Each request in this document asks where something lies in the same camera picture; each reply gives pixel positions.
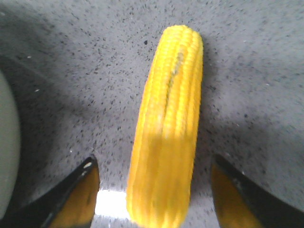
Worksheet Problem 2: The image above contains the yellow corn cob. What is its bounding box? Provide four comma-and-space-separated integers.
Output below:
126, 25, 203, 228

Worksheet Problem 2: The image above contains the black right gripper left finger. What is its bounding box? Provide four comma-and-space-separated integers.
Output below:
0, 155, 100, 228

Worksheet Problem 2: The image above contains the pale green electric cooking pot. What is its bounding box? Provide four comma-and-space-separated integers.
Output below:
0, 73, 21, 218

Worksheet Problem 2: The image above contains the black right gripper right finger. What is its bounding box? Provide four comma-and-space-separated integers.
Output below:
211, 154, 304, 228

